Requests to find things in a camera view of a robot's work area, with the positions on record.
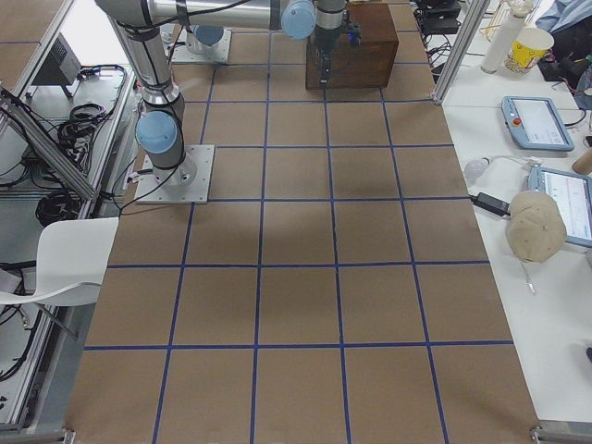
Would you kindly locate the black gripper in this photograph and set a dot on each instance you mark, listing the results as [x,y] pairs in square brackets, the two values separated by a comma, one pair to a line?
[325,43]

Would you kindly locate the dark wooden drawer box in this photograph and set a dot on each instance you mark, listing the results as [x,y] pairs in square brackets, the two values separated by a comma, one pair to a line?
[367,66]

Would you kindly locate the white light bulb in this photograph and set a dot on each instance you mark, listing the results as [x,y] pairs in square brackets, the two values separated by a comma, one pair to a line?
[476,168]

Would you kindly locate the white cardboard tube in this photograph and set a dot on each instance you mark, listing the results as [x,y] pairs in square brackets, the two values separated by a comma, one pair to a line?
[507,22]

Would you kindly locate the yellow popcorn bucket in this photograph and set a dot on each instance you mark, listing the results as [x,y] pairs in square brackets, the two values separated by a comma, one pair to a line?
[529,47]

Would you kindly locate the blue teach pendant far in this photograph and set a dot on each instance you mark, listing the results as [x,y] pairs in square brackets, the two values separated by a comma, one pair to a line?
[535,124]

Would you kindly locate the blue teach pendant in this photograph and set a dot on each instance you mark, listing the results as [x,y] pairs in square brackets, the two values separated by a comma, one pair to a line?
[535,124]
[572,194]

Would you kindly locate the black power adapter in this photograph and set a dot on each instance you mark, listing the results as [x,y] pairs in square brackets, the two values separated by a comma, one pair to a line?
[491,204]

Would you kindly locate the grey control box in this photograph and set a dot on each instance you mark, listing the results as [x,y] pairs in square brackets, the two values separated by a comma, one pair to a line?
[60,68]

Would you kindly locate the beige baseball cap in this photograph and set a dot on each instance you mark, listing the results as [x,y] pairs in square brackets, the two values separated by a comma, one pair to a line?
[536,230]

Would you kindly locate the blue teach pendant near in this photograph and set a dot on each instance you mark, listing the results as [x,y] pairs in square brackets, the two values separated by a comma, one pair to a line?
[572,194]

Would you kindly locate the white plastic chair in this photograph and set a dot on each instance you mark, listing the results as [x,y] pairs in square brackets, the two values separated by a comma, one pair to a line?
[71,262]

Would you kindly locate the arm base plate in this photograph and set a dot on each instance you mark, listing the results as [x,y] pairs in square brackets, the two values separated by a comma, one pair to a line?
[217,54]
[190,183]

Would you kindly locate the aluminium frame post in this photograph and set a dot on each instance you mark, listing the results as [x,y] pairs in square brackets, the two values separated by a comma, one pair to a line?
[476,11]

